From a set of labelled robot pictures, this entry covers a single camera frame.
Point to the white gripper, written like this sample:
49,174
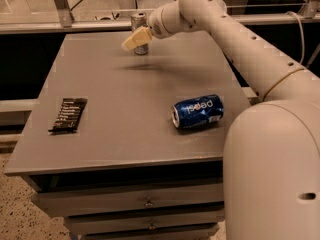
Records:
156,24

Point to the silver redbull can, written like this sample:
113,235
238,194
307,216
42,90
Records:
138,25

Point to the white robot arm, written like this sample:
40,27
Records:
271,158

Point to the blue pepsi can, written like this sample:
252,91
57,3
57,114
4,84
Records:
197,112

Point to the black snack bar wrapper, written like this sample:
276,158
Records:
69,115

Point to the grey drawer cabinet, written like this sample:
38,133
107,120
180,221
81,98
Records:
126,148

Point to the top drawer knob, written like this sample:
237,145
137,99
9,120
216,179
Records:
148,203

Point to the drawer knob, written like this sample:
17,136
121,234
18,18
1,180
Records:
148,203
152,226

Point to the metal railing frame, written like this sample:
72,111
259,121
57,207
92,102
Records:
18,16

